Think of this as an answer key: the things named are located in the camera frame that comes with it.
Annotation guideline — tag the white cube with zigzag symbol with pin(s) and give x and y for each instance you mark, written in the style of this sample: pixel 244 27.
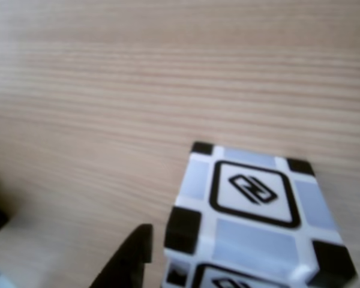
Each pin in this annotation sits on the white cube with zigzag symbol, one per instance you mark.
pixel 252 192

